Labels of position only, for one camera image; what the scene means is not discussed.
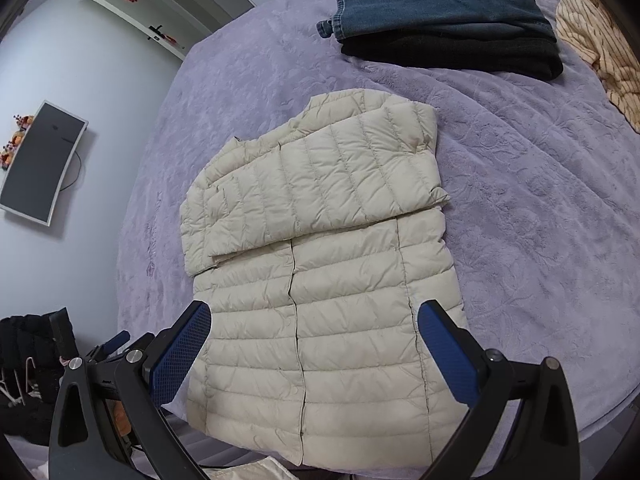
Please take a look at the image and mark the purple bed blanket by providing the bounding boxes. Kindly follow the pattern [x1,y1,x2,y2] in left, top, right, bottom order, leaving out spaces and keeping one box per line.
[116,0,640,441]

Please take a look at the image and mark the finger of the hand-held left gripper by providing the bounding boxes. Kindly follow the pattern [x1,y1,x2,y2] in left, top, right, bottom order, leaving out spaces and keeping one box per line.
[85,330,132,361]
[125,332,156,358]

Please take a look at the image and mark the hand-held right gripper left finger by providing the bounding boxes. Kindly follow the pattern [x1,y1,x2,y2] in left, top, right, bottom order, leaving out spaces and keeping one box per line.
[49,300,213,480]

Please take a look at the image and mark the beige striped shirt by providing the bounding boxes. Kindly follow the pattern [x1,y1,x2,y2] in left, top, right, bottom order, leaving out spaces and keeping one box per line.
[555,0,640,133]

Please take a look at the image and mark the folded black garment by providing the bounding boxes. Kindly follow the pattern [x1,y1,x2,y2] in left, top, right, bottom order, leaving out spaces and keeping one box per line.
[341,30,564,81]

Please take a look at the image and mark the black hanging clothes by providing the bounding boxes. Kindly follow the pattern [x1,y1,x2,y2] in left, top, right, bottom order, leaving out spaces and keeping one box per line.
[0,307,83,443]

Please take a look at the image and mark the folded blue jeans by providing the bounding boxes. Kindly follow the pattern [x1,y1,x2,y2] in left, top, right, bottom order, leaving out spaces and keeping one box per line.
[316,0,557,45]

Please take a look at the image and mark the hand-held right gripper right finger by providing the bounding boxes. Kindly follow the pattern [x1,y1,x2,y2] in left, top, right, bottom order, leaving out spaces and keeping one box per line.
[417,300,581,480]

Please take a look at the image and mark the white garment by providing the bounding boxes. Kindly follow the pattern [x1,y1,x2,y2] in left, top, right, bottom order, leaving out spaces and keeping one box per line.
[200,455,301,480]

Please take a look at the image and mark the wall-mounted grey monitor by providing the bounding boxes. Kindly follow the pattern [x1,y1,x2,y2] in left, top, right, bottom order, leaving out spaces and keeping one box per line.
[0,100,90,227]

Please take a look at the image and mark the orange flower decoration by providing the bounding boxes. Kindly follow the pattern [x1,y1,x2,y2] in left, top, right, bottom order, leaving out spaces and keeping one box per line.
[0,114,36,173]

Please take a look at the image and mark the white door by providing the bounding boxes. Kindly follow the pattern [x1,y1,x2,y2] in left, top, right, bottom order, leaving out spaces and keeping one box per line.
[70,0,188,61]

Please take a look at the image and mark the cream puffer jacket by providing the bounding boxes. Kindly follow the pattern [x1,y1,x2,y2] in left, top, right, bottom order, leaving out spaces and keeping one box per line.
[179,88,471,468]

